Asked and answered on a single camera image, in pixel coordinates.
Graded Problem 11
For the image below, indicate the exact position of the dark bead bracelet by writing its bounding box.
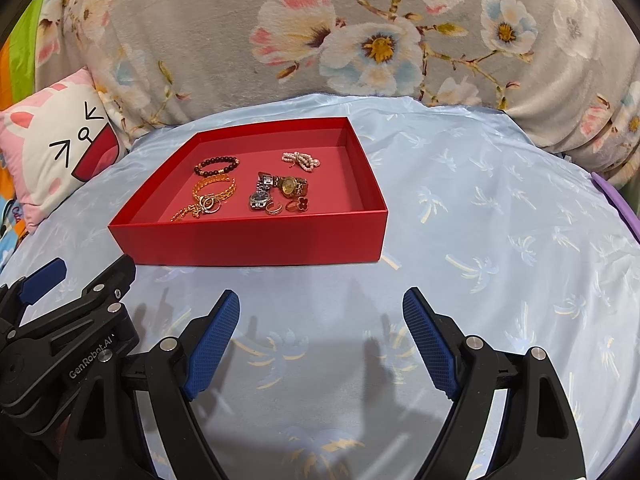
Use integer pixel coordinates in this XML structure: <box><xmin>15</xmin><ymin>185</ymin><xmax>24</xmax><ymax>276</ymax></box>
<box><xmin>194</xmin><ymin>156</ymin><xmax>240</xmax><ymax>177</ymax></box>

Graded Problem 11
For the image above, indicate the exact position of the gold chain with rings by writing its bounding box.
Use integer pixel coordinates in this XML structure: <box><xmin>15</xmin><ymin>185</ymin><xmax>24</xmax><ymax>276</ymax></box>
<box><xmin>171</xmin><ymin>194</ymin><xmax>224</xmax><ymax>224</ymax></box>

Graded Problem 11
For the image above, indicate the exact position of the gold chain bracelet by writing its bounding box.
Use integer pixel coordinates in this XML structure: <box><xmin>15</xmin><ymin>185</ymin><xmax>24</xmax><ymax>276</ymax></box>
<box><xmin>193</xmin><ymin>175</ymin><xmax>236</xmax><ymax>202</ymax></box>

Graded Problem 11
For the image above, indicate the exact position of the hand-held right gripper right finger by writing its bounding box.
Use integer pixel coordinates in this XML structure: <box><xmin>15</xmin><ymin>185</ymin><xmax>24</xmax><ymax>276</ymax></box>
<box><xmin>402</xmin><ymin>287</ymin><xmax>589</xmax><ymax>480</ymax></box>

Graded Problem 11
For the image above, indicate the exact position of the gold wristwatch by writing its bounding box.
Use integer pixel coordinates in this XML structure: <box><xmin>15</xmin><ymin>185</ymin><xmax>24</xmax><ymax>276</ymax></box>
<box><xmin>272</xmin><ymin>175</ymin><xmax>310</xmax><ymax>199</ymax></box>

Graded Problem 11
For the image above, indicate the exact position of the purple plastic object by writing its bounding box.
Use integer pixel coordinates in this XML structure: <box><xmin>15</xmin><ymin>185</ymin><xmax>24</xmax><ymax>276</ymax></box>
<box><xmin>591</xmin><ymin>171</ymin><xmax>640</xmax><ymax>241</ymax></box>

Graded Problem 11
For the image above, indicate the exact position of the pink cat face pillow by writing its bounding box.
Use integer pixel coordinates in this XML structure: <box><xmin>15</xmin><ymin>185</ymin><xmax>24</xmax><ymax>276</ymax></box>
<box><xmin>0</xmin><ymin>67</ymin><xmax>129</xmax><ymax>234</ymax></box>

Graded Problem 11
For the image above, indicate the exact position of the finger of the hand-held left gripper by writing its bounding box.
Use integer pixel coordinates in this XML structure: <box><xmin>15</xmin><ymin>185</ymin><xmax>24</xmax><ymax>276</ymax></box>
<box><xmin>0</xmin><ymin>255</ymin><xmax>141</xmax><ymax>434</ymax></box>
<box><xmin>0</xmin><ymin>258</ymin><xmax>68</xmax><ymax>332</ymax></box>

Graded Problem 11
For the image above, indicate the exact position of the red cardboard box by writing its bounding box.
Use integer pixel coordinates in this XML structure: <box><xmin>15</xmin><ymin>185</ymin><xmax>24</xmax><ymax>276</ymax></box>
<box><xmin>107</xmin><ymin>116</ymin><xmax>390</xmax><ymax>267</ymax></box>

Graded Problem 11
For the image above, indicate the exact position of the light blue palm print sheet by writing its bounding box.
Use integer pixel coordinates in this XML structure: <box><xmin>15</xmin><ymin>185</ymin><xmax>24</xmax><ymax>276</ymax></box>
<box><xmin>0</xmin><ymin>92</ymin><xmax>640</xmax><ymax>480</ymax></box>

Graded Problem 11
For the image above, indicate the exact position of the silver wristwatch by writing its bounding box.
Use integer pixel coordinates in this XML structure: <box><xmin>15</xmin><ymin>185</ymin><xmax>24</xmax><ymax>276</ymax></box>
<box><xmin>248</xmin><ymin>172</ymin><xmax>281</xmax><ymax>210</ymax></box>

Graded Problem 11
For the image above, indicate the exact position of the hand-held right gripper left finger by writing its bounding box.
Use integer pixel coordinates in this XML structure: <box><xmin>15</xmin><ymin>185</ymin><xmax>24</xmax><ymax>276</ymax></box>
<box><xmin>55</xmin><ymin>289</ymin><xmax>241</xmax><ymax>480</ymax></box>

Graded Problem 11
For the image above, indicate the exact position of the grey floral blanket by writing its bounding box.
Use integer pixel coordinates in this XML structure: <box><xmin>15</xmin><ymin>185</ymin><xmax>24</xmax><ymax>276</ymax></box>
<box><xmin>35</xmin><ymin>0</ymin><xmax>640</xmax><ymax>191</ymax></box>

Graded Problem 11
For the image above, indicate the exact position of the colourful cartoon mat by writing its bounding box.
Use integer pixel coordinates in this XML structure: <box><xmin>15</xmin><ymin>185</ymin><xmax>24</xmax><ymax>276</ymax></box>
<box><xmin>0</xmin><ymin>0</ymin><xmax>61</xmax><ymax>271</ymax></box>

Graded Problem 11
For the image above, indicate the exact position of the pink pearl bracelet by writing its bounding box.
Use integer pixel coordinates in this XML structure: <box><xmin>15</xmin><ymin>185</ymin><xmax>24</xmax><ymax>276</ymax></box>
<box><xmin>282</xmin><ymin>151</ymin><xmax>321</xmax><ymax>174</ymax></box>

